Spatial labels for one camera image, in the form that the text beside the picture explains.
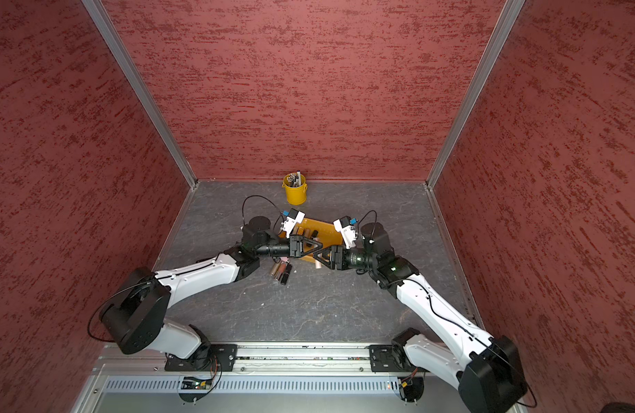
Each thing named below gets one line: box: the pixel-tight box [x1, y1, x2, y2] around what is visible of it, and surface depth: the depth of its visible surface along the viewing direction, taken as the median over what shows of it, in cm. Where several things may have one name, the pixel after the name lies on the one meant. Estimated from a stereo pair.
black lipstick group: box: [280, 262, 293, 286], surface depth 92 cm
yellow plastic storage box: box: [278, 217, 345, 264], surface depth 74 cm
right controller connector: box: [397, 376, 426, 407], surface depth 72 cm
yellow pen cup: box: [282, 172, 309, 206], surface depth 109 cm
